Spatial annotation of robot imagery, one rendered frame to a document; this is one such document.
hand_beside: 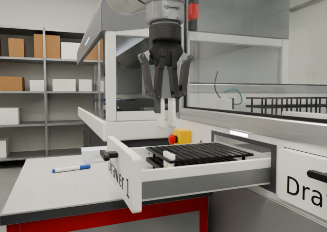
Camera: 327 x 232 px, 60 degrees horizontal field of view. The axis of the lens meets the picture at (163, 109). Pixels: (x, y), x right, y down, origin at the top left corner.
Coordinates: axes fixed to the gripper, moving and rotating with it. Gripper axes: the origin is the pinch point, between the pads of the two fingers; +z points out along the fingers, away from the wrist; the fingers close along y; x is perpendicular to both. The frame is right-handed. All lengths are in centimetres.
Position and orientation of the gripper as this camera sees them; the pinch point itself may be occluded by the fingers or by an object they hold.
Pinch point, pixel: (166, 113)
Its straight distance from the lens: 66.4
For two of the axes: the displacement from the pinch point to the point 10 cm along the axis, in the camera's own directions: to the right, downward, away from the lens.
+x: -3.5, -0.5, 9.3
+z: 0.2, 10.0, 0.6
